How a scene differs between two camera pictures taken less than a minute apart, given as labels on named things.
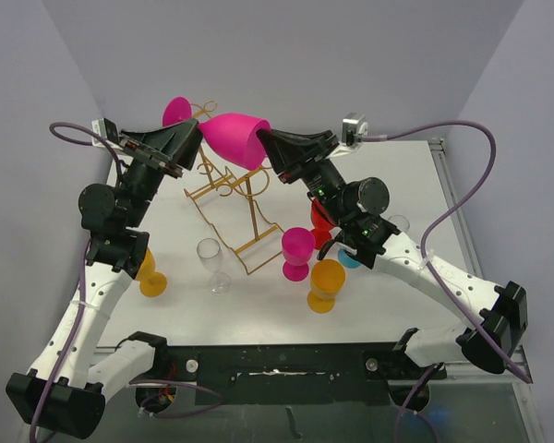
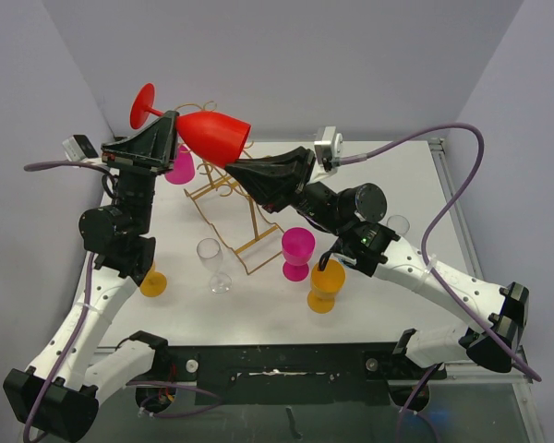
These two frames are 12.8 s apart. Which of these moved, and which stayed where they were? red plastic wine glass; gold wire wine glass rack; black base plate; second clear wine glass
Moved: red plastic wine glass
Stayed: second clear wine glass; black base plate; gold wire wine glass rack
